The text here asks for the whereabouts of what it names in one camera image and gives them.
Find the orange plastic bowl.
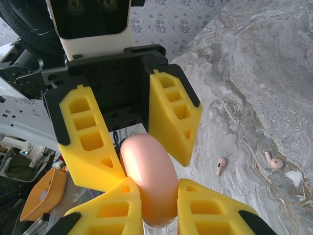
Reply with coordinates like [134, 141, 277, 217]
[19, 167, 68, 222]

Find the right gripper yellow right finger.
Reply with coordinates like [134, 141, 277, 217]
[176, 178, 278, 235]

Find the pink wireless earbud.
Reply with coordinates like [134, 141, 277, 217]
[264, 151, 284, 169]
[215, 157, 228, 176]

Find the pink earbud charging case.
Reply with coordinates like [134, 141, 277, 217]
[119, 134, 179, 230]

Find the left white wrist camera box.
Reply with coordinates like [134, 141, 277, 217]
[45, 0, 134, 62]

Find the dark green cloth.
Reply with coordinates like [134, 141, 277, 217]
[0, 156, 37, 183]

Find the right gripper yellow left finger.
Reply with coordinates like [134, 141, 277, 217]
[45, 176, 145, 235]

